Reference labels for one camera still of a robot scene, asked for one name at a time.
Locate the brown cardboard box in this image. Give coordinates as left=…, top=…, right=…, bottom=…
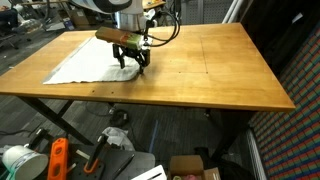
left=68, top=8, right=91, bottom=28

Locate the black marker pen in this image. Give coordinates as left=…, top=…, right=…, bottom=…
left=111, top=153, right=136, bottom=180

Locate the black office chair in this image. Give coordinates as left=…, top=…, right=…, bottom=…
left=0, top=6, right=33, bottom=51

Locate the white paper sheet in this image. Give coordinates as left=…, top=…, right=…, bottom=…
left=131, top=164, right=168, bottom=180

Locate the yellow-green wrist camera box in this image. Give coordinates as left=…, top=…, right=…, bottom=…
left=94, top=26, right=145, bottom=52

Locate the black tool handle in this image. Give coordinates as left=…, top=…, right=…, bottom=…
left=26, top=127, right=51, bottom=151

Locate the blue thin rod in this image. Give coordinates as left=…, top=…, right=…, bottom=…
left=148, top=119, right=160, bottom=154

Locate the white cloth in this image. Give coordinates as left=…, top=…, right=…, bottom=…
left=51, top=35, right=141, bottom=84

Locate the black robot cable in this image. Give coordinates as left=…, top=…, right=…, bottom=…
left=143, top=9, right=183, bottom=48

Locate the round wooden side table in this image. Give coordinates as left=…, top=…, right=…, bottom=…
left=142, top=0, right=167, bottom=11

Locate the black vertical pole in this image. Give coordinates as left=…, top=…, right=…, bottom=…
left=171, top=0, right=184, bottom=27

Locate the black clamp orange handle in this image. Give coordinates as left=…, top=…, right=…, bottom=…
left=83, top=134, right=109, bottom=175

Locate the black coiled cable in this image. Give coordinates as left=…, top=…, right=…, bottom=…
left=109, top=108, right=129, bottom=128

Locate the open cardboard box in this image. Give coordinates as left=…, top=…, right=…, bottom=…
left=167, top=154, right=222, bottom=180

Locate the black table leg frame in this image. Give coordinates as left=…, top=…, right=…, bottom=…
left=18, top=95, right=259, bottom=163

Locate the black fabric curtain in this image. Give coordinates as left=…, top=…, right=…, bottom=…
left=240, top=0, right=320, bottom=79

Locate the white plastic bucket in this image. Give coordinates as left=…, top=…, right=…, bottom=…
left=1, top=144, right=50, bottom=180

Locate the multicoloured patterned backdrop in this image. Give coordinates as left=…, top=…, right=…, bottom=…
left=248, top=19, right=320, bottom=180

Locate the grey duct tape strip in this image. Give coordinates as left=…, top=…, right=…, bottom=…
left=42, top=35, right=93, bottom=85

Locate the crumpled white bag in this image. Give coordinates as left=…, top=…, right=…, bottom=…
left=101, top=126, right=136, bottom=152

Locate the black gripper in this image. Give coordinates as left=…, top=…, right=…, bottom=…
left=113, top=45, right=152, bottom=75

